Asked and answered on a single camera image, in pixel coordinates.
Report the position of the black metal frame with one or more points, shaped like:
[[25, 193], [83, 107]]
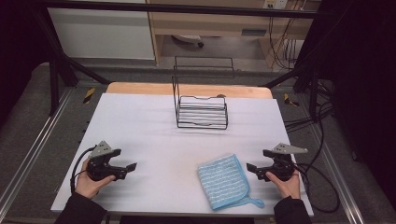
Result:
[[155, 7]]

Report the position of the dark curtain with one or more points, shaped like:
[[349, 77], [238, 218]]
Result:
[[15, 46], [364, 77]]

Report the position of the white cabinet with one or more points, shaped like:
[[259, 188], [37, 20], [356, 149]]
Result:
[[102, 34]]

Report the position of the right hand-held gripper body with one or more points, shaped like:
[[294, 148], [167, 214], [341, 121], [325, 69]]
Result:
[[281, 165]]

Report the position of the yellow black tape strip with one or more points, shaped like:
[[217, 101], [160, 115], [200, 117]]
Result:
[[89, 95], [290, 100]]

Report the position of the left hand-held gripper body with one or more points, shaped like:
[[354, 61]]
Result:
[[100, 163]]

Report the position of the white chair base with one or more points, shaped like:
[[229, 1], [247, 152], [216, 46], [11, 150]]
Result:
[[188, 38]]

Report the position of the wooden desk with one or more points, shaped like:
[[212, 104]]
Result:
[[218, 23]]

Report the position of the blue striped cloth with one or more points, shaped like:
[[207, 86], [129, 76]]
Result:
[[222, 180]]

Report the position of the white wall socket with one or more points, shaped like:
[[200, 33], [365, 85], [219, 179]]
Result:
[[275, 3]]

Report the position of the person's right hand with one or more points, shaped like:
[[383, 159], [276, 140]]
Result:
[[289, 188]]

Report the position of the aluminium rail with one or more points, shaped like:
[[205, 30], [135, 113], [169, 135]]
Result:
[[339, 174], [34, 143]]

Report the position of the person's left hand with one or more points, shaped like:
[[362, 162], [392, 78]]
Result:
[[88, 186]]

